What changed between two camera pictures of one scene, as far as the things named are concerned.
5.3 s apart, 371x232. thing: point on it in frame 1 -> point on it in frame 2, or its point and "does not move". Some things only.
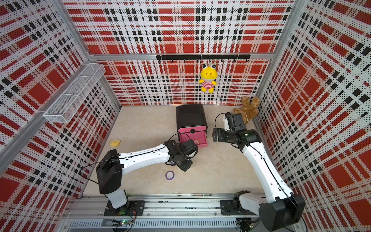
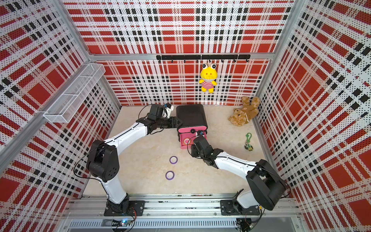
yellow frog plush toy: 208,74 does not move
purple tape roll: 169,175 does not move
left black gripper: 186,167 -> 173,121
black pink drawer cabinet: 192,123 does not move
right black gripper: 221,137 -> 193,150
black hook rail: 234,57 does not move
